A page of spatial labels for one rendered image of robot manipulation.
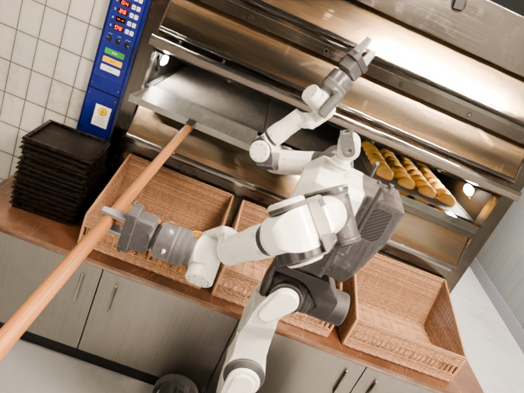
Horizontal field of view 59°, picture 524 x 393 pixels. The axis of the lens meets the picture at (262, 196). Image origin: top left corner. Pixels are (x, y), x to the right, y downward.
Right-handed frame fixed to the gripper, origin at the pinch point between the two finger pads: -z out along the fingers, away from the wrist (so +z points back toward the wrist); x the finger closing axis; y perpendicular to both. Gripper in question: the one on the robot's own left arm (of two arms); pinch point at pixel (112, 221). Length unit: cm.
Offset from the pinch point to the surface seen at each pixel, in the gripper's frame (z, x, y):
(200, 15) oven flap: -16, -38, 124
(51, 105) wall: -69, 27, 122
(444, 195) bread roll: 132, -1, 143
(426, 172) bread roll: 131, -1, 178
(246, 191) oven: 33, 31, 123
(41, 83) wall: -76, 18, 122
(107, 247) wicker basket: -15, 58, 74
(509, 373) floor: 280, 122, 200
